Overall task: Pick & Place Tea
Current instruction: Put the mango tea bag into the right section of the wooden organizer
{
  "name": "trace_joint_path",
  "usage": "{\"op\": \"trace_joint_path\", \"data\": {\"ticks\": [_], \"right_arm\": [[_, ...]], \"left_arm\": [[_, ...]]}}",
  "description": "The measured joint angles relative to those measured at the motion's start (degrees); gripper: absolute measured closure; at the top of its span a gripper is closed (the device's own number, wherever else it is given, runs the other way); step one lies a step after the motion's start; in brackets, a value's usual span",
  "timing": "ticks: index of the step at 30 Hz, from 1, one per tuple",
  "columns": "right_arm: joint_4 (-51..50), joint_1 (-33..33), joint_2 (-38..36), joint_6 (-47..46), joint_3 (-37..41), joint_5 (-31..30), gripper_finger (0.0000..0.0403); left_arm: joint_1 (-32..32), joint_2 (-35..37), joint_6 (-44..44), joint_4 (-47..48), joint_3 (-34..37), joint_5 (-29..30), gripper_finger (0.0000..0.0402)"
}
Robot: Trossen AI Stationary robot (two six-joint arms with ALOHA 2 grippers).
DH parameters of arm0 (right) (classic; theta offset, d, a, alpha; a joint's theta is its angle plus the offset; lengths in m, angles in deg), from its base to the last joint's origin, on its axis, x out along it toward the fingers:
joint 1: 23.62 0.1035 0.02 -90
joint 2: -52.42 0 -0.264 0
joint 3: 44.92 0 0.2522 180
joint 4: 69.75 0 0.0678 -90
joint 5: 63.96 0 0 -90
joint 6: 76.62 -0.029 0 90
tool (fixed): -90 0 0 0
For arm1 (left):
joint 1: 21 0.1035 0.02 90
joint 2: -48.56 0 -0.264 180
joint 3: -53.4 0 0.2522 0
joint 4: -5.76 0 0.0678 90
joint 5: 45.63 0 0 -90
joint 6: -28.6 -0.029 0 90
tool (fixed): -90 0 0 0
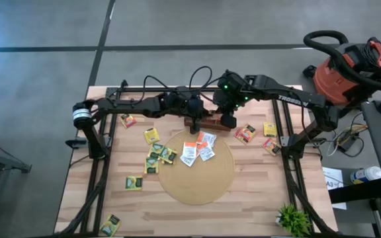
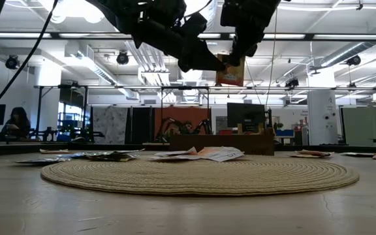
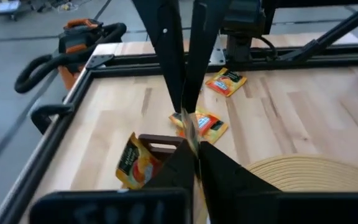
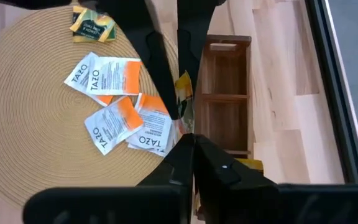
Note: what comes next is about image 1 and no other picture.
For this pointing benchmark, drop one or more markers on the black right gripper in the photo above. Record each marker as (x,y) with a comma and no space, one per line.
(227,102)

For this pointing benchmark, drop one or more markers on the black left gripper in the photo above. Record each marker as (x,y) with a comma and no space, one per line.
(177,99)

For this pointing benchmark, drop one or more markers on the red tea packet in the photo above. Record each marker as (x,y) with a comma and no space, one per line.
(245,134)
(271,146)
(128,121)

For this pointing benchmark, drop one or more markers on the yellow tea packet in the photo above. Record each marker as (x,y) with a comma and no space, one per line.
(270,129)
(151,135)

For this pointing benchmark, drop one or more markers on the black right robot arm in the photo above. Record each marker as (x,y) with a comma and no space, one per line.
(293,97)

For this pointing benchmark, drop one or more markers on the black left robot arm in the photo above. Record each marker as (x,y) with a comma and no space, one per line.
(127,107)

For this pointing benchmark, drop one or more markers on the brown wooden tea organizer box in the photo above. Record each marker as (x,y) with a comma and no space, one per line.
(210,125)

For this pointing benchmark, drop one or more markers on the round woven straw placemat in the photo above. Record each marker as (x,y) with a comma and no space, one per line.
(197,185)

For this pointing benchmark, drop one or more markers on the orange black shop vacuum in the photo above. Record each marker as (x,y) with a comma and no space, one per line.
(329,82)

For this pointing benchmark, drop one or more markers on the white paper sheet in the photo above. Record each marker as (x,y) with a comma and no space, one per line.
(332,182)

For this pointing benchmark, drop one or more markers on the small green potted plant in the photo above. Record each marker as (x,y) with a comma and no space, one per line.
(294,219)

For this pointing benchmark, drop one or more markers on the black side table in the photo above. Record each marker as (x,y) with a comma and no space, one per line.
(352,193)

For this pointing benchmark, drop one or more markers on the white blue wipes canister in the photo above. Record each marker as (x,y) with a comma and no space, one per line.
(367,174)

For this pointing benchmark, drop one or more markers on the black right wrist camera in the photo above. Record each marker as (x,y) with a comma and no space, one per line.
(229,121)

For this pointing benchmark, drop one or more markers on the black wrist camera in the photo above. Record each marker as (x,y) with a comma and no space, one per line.
(229,121)
(195,105)

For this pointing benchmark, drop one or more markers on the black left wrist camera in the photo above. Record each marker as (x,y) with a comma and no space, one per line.
(195,105)

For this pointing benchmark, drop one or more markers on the black aluminium table frame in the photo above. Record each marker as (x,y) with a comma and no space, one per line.
(131,89)

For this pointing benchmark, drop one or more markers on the black clamp bracket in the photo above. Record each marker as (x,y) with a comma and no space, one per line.
(76,142)

